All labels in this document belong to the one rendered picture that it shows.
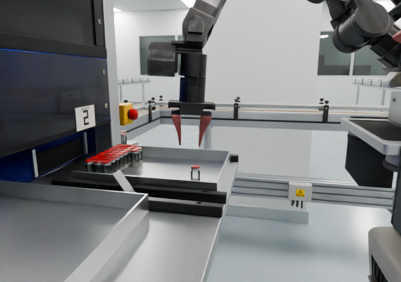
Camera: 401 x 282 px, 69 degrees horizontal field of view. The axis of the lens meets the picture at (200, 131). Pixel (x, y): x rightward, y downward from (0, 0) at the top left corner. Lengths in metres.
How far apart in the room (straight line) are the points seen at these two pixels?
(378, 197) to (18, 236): 1.66
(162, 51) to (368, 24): 0.44
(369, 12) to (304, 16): 1.49
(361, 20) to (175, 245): 0.59
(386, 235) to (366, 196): 1.08
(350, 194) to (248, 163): 0.82
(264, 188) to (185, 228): 1.26
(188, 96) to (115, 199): 0.26
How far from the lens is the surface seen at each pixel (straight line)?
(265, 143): 2.26
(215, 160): 0.87
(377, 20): 0.77
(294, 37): 2.22
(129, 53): 9.68
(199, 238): 0.50
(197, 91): 0.63
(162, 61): 0.63
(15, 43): 0.68
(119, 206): 0.60
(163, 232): 0.52
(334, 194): 1.79
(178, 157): 0.89
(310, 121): 1.63
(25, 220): 0.62
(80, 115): 0.82
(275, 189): 1.75
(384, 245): 0.73
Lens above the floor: 1.14
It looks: 11 degrees down
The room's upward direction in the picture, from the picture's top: straight up
